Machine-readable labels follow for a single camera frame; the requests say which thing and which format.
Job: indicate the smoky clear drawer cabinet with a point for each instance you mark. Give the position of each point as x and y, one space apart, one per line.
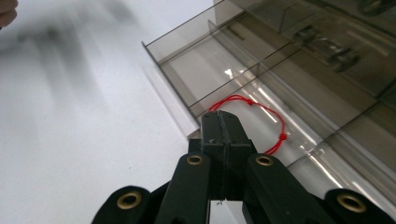
367 140

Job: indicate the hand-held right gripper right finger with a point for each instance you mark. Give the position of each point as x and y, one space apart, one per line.
235 137

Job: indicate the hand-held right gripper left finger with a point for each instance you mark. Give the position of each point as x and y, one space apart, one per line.
213 133

